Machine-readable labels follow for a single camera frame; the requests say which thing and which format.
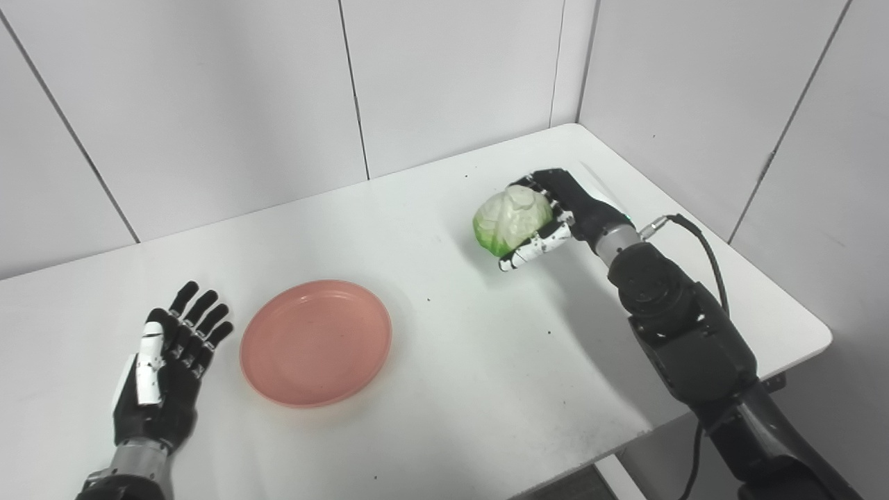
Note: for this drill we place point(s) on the white table leg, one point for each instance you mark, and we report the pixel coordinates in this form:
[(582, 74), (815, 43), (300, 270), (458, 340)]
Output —
[(621, 479)]

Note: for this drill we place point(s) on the green white cabbage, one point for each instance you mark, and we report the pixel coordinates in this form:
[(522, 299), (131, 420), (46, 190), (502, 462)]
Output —
[(510, 219)]

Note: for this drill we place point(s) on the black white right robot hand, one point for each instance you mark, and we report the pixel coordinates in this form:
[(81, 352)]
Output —
[(587, 212)]

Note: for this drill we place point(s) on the pink plate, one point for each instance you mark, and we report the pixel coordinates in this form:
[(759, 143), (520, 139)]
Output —
[(316, 344)]

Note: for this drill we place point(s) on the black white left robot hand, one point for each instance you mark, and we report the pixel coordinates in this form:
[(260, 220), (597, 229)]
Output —
[(163, 403)]

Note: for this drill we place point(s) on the black under-table bracket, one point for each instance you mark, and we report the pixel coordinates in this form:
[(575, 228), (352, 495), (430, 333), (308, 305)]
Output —
[(774, 382)]

